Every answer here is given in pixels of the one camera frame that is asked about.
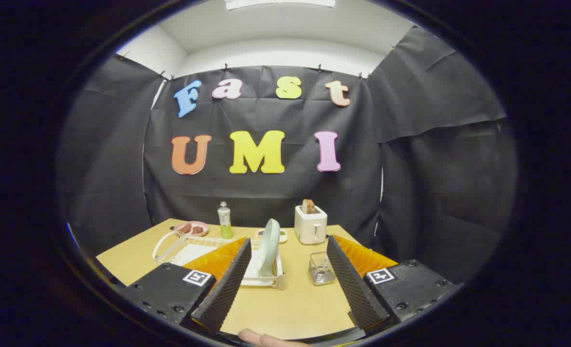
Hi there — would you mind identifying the pink plate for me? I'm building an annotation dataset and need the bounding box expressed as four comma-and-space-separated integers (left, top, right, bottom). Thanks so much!
174, 221, 209, 237

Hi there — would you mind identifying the light green plate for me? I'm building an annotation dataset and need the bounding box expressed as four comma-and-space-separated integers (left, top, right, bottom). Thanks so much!
258, 218, 281, 278

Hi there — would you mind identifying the dish soap bottle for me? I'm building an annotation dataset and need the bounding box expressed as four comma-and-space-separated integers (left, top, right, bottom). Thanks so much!
218, 201, 233, 240

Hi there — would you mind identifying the black backdrop cloth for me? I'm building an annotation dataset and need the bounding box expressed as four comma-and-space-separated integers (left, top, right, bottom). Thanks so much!
56, 27, 517, 285

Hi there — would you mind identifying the ceiling light panel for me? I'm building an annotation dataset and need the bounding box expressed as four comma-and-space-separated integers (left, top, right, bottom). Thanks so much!
225, 0, 336, 10

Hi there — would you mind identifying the white dish rack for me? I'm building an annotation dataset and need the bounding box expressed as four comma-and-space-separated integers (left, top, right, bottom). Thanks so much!
152, 230, 285, 290

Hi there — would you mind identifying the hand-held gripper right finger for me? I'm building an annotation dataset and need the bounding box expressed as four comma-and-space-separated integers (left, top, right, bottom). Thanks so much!
326, 235, 459, 334

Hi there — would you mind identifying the white divided condiment dish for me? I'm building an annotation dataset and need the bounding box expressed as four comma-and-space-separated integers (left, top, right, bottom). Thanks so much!
255, 228, 288, 243

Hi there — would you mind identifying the white toaster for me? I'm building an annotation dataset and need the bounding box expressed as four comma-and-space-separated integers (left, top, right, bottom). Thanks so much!
294, 205, 328, 245

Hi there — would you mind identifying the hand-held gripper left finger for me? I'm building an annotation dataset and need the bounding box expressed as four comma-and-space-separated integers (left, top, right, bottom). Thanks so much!
121, 236, 252, 335

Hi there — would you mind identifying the clear basket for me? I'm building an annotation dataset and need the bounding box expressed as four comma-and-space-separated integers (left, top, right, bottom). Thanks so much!
308, 251, 336, 286

